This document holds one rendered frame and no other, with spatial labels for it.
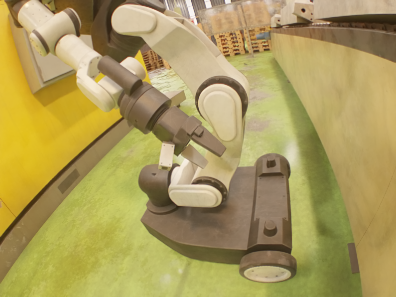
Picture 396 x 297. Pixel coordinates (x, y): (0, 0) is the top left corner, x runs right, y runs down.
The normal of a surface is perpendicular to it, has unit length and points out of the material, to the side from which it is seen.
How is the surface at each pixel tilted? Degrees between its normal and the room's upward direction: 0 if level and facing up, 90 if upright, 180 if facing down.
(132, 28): 90
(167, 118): 51
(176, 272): 0
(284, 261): 31
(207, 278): 0
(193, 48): 90
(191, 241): 0
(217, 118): 90
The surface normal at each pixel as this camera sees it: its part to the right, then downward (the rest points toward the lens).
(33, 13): 0.39, -0.15
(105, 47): -0.28, 0.55
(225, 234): -0.25, -0.83
